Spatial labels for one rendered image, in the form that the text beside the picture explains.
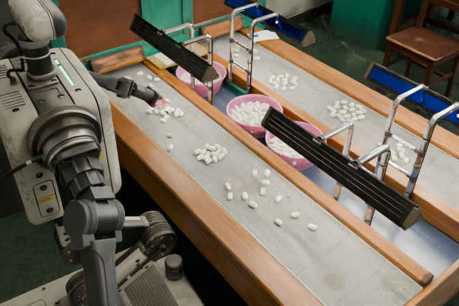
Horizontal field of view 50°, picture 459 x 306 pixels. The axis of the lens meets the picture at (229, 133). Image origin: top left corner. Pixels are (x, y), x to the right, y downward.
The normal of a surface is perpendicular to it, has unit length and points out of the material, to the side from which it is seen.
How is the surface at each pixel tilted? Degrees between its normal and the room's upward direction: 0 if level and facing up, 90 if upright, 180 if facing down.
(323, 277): 0
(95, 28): 90
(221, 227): 0
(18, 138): 90
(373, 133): 0
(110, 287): 56
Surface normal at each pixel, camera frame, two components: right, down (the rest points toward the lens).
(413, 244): 0.02, -0.80
